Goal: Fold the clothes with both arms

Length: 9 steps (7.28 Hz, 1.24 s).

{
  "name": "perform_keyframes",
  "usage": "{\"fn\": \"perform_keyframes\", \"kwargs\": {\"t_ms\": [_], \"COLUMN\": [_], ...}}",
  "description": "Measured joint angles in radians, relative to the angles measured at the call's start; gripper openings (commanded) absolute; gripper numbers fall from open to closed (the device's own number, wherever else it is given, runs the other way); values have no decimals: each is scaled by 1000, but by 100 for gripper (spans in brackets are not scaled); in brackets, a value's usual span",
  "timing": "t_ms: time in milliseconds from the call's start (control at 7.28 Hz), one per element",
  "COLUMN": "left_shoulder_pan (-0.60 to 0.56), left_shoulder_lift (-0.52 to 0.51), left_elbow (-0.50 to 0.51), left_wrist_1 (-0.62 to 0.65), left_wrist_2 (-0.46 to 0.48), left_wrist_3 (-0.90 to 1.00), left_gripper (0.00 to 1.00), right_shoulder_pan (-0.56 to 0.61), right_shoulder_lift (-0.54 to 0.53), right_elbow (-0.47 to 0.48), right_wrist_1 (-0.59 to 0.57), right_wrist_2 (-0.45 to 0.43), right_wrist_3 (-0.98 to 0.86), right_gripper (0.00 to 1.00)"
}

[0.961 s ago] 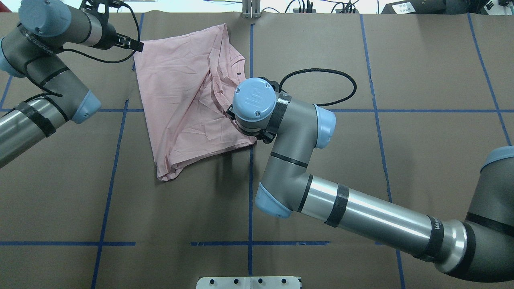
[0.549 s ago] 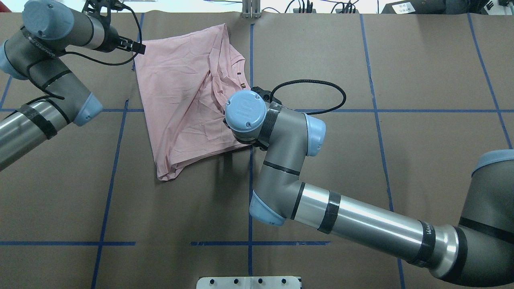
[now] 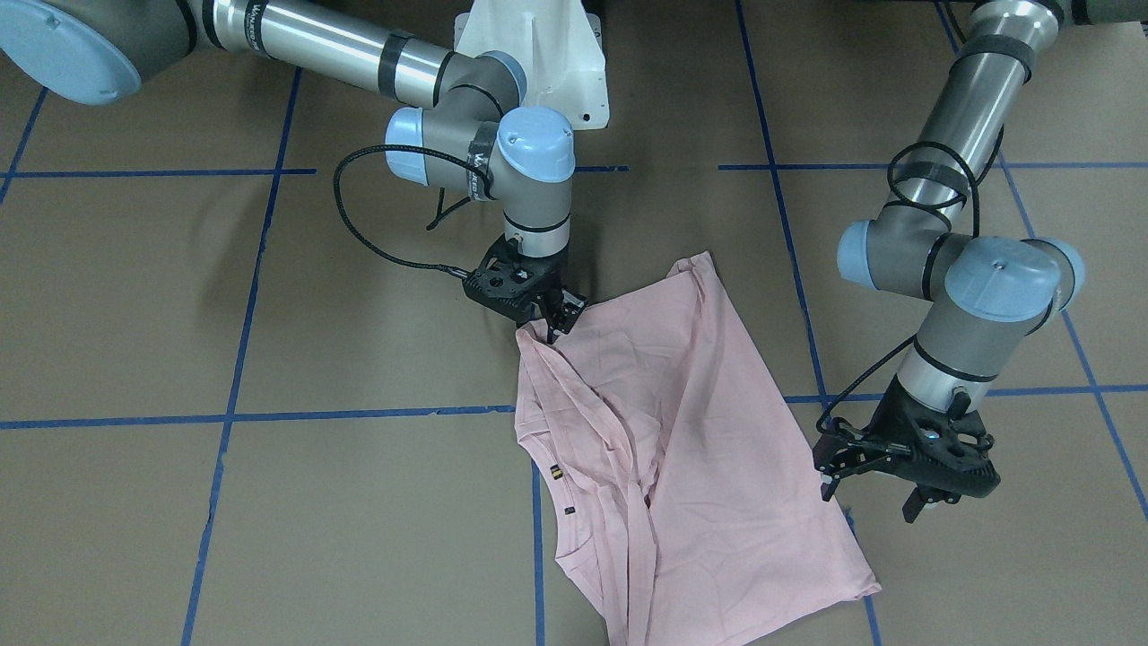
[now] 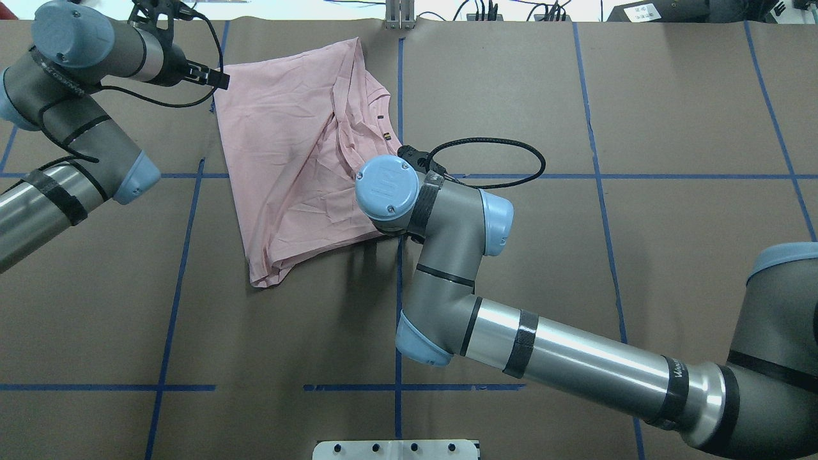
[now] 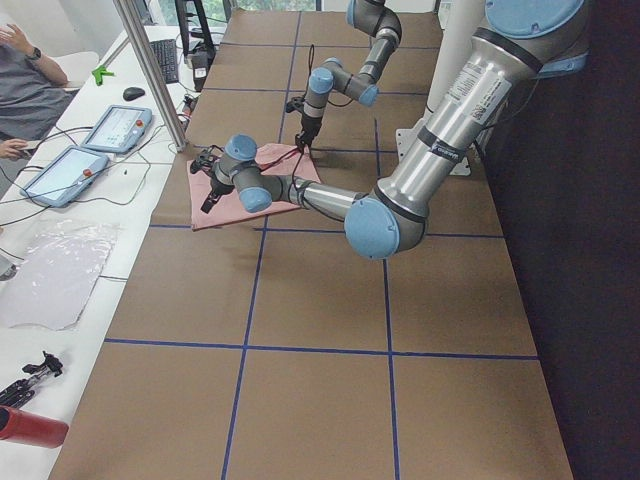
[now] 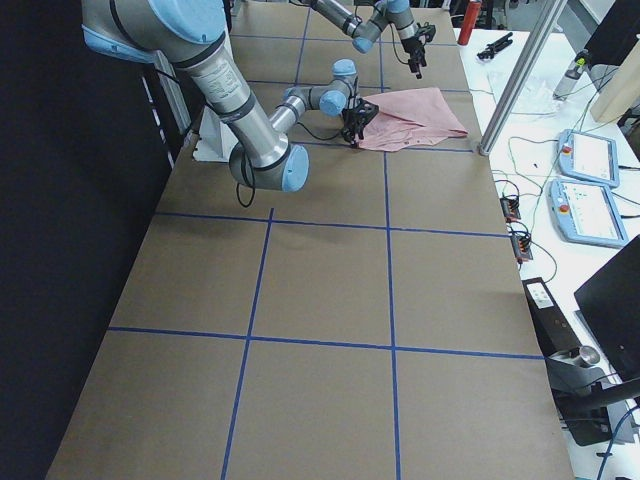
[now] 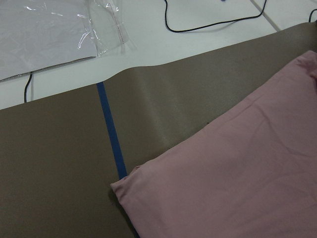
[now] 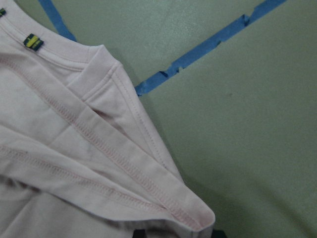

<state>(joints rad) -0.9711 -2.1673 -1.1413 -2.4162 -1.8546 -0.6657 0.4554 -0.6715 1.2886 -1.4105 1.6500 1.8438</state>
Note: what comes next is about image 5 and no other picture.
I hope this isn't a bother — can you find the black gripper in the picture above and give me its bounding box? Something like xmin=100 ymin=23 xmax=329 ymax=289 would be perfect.
xmin=187 ymin=145 xmax=234 ymax=213
xmin=285 ymin=97 xmax=323 ymax=152

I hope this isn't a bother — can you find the pink Snoopy t-shirt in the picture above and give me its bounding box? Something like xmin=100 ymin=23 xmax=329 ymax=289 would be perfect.
xmin=191 ymin=143 xmax=320 ymax=230

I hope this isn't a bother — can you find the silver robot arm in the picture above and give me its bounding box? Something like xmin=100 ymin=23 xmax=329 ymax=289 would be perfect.
xmin=286 ymin=0 xmax=402 ymax=151
xmin=190 ymin=1 xmax=591 ymax=259

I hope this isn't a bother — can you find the blue tape line lengthwise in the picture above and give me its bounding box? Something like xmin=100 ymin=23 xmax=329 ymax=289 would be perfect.
xmin=220 ymin=12 xmax=303 ymax=480

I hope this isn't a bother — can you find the upper teach pendant tablet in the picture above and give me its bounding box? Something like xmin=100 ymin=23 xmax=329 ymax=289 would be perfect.
xmin=82 ymin=105 xmax=153 ymax=154

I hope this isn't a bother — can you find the teach pendant tablet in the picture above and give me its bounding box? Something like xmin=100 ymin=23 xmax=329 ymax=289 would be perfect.
xmin=82 ymin=105 xmax=153 ymax=154
xmin=20 ymin=146 xmax=109 ymax=208

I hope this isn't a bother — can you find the black computer mouse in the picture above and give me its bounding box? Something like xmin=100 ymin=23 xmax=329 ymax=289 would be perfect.
xmin=122 ymin=87 xmax=146 ymax=102

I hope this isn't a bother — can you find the lower teach pendant tablet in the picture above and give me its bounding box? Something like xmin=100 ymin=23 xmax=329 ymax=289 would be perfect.
xmin=20 ymin=146 xmax=109 ymax=208

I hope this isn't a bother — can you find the black keyboard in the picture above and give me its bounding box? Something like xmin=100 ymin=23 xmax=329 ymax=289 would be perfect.
xmin=149 ymin=39 xmax=179 ymax=84

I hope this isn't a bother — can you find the blue tape line crosswise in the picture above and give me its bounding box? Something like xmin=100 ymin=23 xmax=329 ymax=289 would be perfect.
xmin=104 ymin=337 xmax=539 ymax=361

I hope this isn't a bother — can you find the green plastic clamp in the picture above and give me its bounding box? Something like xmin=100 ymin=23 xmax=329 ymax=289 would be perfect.
xmin=92 ymin=65 xmax=115 ymax=86

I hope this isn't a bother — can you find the clear plastic bag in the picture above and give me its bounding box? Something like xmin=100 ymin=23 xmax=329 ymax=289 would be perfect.
xmin=1 ymin=219 xmax=119 ymax=331

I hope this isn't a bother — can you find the seated person grey shirt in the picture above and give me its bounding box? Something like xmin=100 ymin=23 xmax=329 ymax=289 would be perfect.
xmin=1 ymin=23 xmax=74 ymax=159

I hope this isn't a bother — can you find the black mini tripod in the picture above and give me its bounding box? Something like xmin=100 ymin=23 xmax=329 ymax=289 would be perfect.
xmin=1 ymin=351 xmax=63 ymax=409

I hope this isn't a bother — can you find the red cylinder bottle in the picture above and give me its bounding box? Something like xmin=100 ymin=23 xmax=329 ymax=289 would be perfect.
xmin=1 ymin=406 xmax=69 ymax=448

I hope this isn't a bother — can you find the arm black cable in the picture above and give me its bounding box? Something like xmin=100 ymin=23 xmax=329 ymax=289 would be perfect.
xmin=199 ymin=143 xmax=361 ymax=221
xmin=299 ymin=43 xmax=356 ymax=107

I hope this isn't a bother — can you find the aluminium frame post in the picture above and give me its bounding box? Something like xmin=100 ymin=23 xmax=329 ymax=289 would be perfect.
xmin=113 ymin=0 xmax=187 ymax=152

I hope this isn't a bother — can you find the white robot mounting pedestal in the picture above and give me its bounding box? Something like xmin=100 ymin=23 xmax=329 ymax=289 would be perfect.
xmin=396 ymin=0 xmax=485 ymax=161

